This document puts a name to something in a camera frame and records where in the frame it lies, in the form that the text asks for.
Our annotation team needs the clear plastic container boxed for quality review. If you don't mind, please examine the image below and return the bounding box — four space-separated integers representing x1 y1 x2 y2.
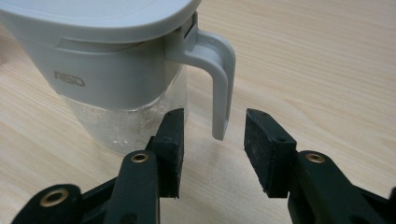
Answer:
0 0 236 157

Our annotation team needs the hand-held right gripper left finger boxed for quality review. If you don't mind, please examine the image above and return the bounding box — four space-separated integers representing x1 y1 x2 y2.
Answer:
104 107 185 224

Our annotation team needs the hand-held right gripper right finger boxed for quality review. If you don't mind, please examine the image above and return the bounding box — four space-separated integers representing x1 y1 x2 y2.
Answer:
243 107 387 224

